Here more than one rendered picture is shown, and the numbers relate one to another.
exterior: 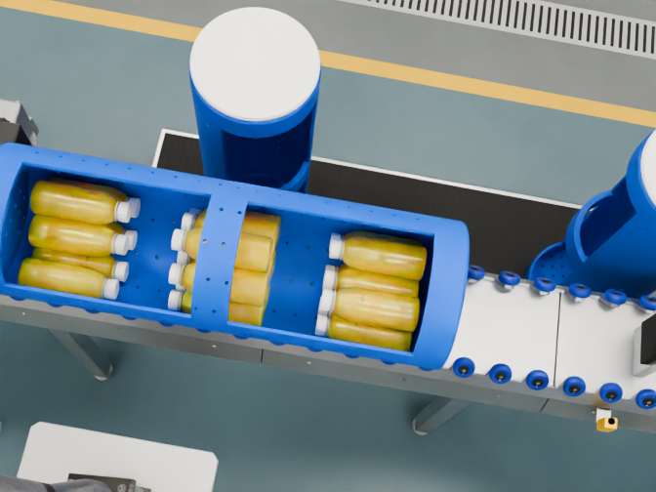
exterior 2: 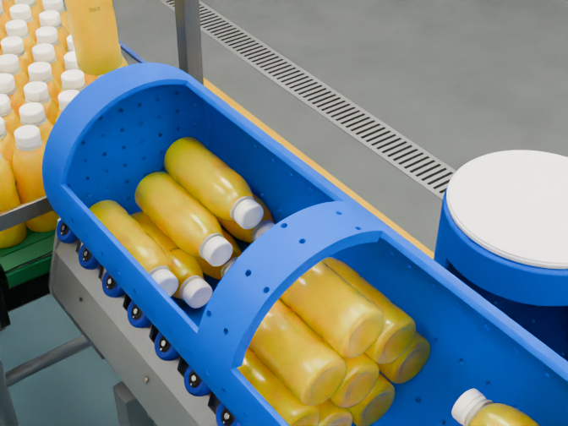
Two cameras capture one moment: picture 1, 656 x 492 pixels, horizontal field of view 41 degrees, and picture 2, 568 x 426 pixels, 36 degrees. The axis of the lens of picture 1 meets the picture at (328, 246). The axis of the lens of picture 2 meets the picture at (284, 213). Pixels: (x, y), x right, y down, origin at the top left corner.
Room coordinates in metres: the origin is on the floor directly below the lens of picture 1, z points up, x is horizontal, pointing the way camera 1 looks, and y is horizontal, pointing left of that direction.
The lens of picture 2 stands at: (0.06, -0.38, 1.83)
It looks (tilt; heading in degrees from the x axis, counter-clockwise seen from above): 39 degrees down; 55
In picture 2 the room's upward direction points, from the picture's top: 1 degrees clockwise
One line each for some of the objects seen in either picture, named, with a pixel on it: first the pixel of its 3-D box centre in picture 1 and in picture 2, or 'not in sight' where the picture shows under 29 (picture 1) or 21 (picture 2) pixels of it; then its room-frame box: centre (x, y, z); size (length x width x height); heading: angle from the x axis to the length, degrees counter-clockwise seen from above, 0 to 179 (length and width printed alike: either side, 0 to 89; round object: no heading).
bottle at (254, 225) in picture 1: (233, 230); (350, 303); (0.56, 0.18, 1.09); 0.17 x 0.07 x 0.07; 92
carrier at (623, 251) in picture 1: (623, 244); not in sight; (0.93, -0.75, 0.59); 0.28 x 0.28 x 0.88
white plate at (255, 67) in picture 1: (255, 62); (539, 204); (0.97, 0.23, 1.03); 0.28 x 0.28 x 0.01
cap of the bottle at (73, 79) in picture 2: not in sight; (73, 79); (0.52, 0.90, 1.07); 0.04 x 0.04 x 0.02
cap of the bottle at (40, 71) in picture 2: not in sight; (40, 71); (0.48, 0.95, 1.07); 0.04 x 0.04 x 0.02
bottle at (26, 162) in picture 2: not in sight; (37, 182); (0.39, 0.77, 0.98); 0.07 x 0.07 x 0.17
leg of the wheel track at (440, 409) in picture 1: (440, 409); not in sight; (0.46, -0.39, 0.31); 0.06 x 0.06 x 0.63; 2
